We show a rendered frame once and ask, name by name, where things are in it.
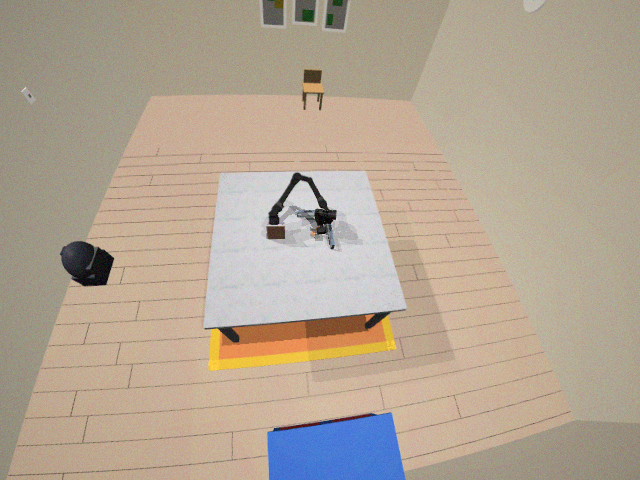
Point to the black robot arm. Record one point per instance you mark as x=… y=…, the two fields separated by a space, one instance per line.
x=329 y=215

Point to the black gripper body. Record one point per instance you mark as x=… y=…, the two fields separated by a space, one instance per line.
x=321 y=229

